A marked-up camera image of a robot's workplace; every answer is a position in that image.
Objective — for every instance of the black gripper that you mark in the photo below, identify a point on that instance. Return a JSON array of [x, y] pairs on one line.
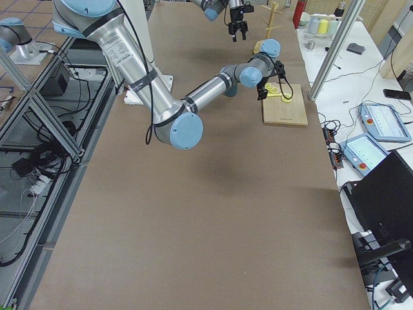
[[262, 86], [236, 15]]

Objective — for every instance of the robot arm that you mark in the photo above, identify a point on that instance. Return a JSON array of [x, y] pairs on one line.
[[213, 8], [173, 121]]

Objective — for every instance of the wooden cup storage rack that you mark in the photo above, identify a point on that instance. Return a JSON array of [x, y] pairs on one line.
[[269, 23]]

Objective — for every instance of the small metal cup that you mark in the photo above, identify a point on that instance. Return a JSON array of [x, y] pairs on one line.
[[310, 45]]

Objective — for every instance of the grey cup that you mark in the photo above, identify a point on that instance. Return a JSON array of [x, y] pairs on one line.
[[313, 25]]

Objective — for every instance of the yellow cup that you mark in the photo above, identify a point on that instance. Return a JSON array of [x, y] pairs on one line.
[[323, 26]]

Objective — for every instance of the light blue cup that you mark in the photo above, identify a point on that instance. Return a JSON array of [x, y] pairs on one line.
[[332, 27]]

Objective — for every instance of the wooden cutting board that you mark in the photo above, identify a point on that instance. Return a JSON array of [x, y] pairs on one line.
[[277, 112]]

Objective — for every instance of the red cylinder container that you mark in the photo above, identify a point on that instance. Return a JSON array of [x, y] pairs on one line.
[[300, 6]]

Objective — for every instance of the small black square device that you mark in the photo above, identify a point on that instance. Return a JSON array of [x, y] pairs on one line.
[[355, 48]]

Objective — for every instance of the teach pendant tablet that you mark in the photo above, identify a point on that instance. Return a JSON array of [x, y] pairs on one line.
[[383, 124], [363, 152]]

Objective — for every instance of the black smartphone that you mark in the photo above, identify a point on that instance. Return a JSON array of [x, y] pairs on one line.
[[397, 94]]

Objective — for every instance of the black monitor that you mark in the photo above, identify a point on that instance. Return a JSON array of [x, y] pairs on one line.
[[382, 202]]

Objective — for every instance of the aluminium frame post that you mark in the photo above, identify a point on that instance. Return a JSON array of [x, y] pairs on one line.
[[319, 64]]

